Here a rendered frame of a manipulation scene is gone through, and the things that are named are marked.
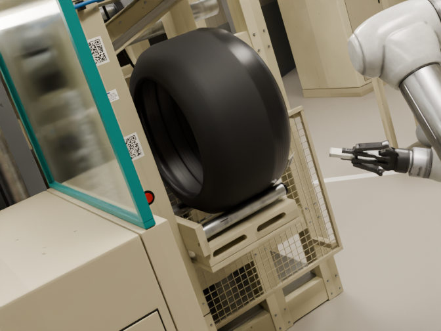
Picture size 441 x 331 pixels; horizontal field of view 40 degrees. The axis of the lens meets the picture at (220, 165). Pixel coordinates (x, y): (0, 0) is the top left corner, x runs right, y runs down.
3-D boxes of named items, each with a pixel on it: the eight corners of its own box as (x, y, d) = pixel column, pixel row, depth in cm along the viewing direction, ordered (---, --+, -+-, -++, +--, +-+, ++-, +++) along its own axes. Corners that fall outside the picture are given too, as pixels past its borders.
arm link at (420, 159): (426, 184, 182) (405, 182, 183) (424, 165, 189) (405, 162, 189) (432, 161, 176) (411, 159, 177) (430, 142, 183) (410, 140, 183)
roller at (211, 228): (202, 240, 182) (195, 227, 183) (198, 243, 186) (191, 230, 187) (290, 192, 198) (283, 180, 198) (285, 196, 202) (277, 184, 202)
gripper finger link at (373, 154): (389, 162, 182) (390, 158, 181) (352, 157, 184) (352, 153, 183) (389, 154, 185) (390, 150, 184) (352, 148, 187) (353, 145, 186)
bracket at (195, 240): (204, 257, 180) (193, 228, 177) (149, 233, 214) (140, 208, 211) (213, 252, 181) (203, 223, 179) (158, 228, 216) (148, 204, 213)
